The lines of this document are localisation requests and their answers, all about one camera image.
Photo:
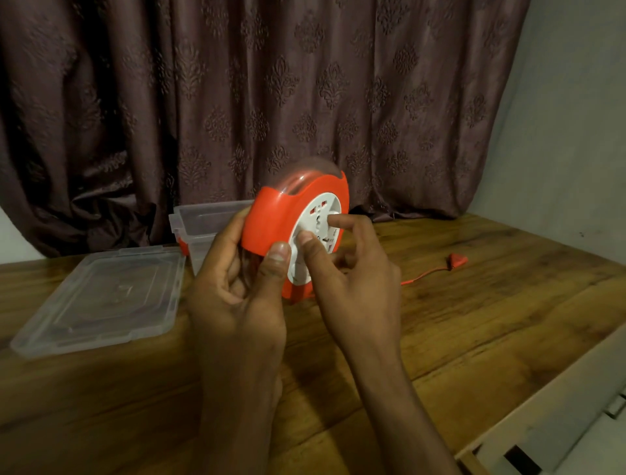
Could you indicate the person's right forearm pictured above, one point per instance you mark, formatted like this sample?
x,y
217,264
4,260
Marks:
x,y
396,421

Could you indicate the clear plastic container lid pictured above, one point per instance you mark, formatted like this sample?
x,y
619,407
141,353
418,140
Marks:
x,y
105,298

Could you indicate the person's left forearm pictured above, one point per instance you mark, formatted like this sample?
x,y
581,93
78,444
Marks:
x,y
239,416

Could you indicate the white wooden furniture frame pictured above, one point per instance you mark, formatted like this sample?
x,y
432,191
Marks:
x,y
552,411

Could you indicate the person's right thumb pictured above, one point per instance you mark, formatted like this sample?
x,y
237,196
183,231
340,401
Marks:
x,y
318,264

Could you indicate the person's left hand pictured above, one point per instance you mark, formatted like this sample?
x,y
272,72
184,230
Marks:
x,y
234,313

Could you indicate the person's right hand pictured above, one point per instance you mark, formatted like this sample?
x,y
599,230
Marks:
x,y
362,303

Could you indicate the brown patterned curtain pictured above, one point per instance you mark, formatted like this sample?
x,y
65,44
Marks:
x,y
274,88

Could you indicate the person's left thumb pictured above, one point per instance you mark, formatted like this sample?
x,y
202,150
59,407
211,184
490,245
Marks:
x,y
271,279

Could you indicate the clear plastic storage container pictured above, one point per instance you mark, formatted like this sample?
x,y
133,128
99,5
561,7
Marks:
x,y
208,220

